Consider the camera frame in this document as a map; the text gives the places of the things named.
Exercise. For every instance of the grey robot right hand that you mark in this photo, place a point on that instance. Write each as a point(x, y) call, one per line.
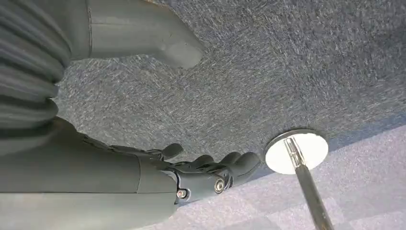
point(79, 177)

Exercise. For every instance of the ribbed grey robot right arm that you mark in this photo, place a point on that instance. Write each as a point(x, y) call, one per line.
point(28, 70)

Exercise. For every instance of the chrome stanchion post with base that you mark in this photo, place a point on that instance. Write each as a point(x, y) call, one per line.
point(279, 158)

